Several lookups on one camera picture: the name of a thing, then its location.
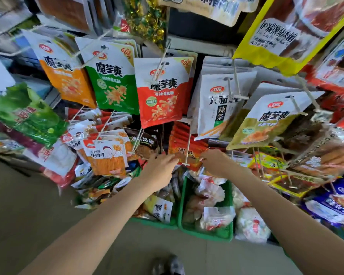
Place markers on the white meat packet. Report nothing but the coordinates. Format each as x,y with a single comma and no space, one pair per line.
250,226

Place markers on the row of orange-red packets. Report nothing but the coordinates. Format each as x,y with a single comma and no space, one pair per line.
183,134

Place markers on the person's left fingers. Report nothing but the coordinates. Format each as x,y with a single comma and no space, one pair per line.
170,159

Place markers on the yellow-edged dried meat packet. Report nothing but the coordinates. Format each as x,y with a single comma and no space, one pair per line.
289,34

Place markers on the white display hook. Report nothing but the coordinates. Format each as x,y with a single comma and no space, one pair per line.
187,148

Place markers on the white packet with black label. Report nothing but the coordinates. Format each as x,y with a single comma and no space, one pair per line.
218,108

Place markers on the bag of gold green candies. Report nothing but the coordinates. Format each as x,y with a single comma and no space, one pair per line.
146,19

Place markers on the person's left forearm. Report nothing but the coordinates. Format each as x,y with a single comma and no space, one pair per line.
103,220

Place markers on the yellow and black snack packet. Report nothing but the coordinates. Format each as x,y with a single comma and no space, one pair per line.
295,184

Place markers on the green and white snack packet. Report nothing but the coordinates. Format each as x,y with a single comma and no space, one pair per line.
114,83

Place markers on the row of red packets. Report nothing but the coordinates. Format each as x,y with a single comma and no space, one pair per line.
338,105

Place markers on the person's right fingers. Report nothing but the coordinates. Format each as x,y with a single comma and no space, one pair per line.
205,158

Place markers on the orange-red snack packet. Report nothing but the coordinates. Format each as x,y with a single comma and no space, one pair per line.
189,153

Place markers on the grey sneaker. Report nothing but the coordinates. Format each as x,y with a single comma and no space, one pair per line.
176,265
158,267

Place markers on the person's right forearm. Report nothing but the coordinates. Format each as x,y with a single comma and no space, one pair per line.
281,223

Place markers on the yellow-green snack packet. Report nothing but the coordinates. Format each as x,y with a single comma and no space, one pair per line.
268,161

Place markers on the green vegetable packet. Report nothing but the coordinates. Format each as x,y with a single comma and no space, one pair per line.
25,114

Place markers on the orange packet with cartoon face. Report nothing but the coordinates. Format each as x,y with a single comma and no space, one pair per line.
107,158

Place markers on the dark brown snack packet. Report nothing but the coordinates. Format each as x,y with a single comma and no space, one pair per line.
144,143

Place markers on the red and white snack packet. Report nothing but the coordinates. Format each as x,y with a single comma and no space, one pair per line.
163,97

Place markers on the person's right hand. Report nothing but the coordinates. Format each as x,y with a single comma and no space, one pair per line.
218,164

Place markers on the yellow and white snack packet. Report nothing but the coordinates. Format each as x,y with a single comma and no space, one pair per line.
159,207

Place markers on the blue snack packet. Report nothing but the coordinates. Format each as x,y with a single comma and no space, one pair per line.
335,203

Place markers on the green plastic basket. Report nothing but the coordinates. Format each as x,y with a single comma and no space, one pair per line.
223,233
157,223

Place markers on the row of red-white strip packets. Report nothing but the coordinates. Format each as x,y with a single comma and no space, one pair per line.
103,123

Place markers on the olive and white snack packet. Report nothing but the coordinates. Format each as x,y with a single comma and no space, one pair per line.
266,123

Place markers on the person's left hand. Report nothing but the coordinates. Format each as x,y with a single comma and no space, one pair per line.
157,171

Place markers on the clear sausage packet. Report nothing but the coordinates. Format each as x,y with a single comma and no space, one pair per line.
329,157

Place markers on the orange and white snack packet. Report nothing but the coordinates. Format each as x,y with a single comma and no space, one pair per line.
66,77

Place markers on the brown clear snack packet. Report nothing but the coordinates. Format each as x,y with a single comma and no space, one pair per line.
63,11

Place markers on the cream snack packet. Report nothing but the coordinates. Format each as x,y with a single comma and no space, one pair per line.
215,8

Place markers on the pile of white meat packets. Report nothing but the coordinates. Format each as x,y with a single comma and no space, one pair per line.
209,203

